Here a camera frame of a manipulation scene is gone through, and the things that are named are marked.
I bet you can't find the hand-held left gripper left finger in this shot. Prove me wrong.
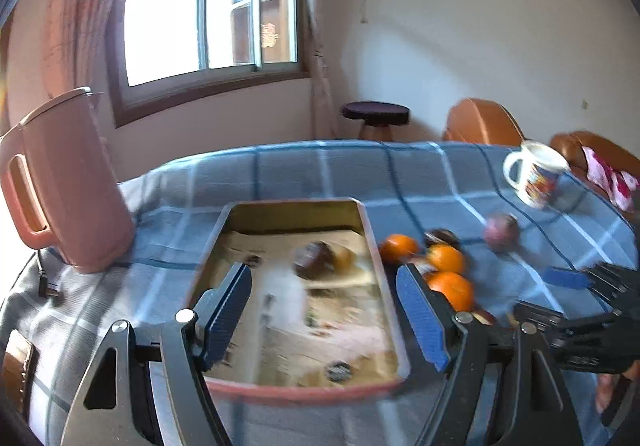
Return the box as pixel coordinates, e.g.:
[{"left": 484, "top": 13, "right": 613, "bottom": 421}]
[{"left": 60, "top": 262, "right": 253, "bottom": 446}]

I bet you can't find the pink patterned curtain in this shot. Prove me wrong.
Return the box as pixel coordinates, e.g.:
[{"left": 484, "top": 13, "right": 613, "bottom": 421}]
[{"left": 42, "top": 0, "right": 138, "bottom": 97}]

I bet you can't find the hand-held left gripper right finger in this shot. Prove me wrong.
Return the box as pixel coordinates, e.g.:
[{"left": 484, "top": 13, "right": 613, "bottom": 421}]
[{"left": 395, "top": 263, "right": 583, "bottom": 446}]

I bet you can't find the orange round-backed chair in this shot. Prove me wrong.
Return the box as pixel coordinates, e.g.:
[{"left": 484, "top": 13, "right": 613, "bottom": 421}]
[{"left": 442, "top": 97, "right": 526, "bottom": 147}]

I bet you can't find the black power plug cable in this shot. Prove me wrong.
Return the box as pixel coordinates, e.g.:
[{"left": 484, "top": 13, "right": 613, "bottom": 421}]
[{"left": 35, "top": 251, "right": 66, "bottom": 307}]

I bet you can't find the pink white cloth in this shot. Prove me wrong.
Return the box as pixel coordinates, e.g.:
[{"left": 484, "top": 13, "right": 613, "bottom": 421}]
[{"left": 582, "top": 146, "right": 640, "bottom": 212}]

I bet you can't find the dark red cut fruit piece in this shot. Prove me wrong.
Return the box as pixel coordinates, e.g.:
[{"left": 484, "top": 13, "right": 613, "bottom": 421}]
[
  {"left": 424, "top": 227, "right": 462, "bottom": 249},
  {"left": 467, "top": 308, "right": 498, "bottom": 327}
]

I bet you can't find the round purple fruit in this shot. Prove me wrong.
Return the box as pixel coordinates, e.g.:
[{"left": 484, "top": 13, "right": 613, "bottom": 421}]
[{"left": 482, "top": 212, "right": 521, "bottom": 254}]

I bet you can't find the blue plaid tablecloth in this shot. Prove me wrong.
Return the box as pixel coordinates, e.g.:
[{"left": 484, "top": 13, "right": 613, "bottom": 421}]
[{"left": 0, "top": 140, "right": 640, "bottom": 446}]

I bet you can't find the dark round stool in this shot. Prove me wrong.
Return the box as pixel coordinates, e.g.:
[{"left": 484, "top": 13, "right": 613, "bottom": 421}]
[{"left": 341, "top": 101, "right": 411, "bottom": 143}]

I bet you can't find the white printed mug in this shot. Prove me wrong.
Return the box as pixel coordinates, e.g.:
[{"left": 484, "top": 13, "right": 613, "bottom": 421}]
[{"left": 502, "top": 140, "right": 571, "bottom": 210}]

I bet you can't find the small yellow fruit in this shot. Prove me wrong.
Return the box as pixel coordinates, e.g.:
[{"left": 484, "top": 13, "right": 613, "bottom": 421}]
[{"left": 332, "top": 246, "right": 357, "bottom": 273}]

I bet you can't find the wooden framed window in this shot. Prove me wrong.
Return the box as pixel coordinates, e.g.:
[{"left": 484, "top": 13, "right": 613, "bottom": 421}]
[{"left": 102, "top": 0, "right": 311, "bottom": 129}]

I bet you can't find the pale tied curtain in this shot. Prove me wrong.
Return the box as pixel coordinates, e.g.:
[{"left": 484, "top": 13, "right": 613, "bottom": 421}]
[{"left": 295, "top": 0, "right": 341, "bottom": 142}]

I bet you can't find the pink electric kettle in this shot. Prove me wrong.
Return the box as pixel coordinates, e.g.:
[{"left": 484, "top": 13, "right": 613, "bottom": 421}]
[{"left": 0, "top": 87, "right": 137, "bottom": 275}]

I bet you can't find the metal tray with pink rim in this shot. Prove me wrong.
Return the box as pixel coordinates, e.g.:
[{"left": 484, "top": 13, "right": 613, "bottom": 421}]
[{"left": 186, "top": 197, "right": 407, "bottom": 408}]

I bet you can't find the orange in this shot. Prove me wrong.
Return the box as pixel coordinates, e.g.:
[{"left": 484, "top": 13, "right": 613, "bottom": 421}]
[
  {"left": 426, "top": 244, "right": 466, "bottom": 275},
  {"left": 379, "top": 233, "right": 422, "bottom": 268},
  {"left": 427, "top": 271, "right": 475, "bottom": 313}
]

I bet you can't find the brown leather wallet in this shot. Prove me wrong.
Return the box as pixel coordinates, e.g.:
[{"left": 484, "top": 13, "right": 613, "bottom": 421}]
[{"left": 2, "top": 328, "right": 36, "bottom": 419}]

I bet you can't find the dark brown round fruit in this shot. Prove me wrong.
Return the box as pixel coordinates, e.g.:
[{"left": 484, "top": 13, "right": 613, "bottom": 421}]
[{"left": 294, "top": 241, "right": 337, "bottom": 279}]

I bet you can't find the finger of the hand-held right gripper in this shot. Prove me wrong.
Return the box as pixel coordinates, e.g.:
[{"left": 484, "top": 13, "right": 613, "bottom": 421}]
[
  {"left": 514, "top": 300, "right": 626, "bottom": 352},
  {"left": 545, "top": 261, "right": 640, "bottom": 309}
]

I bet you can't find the newspaper tray liner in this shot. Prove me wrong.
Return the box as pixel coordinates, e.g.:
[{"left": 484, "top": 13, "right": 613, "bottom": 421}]
[{"left": 207, "top": 228, "right": 401, "bottom": 388}]

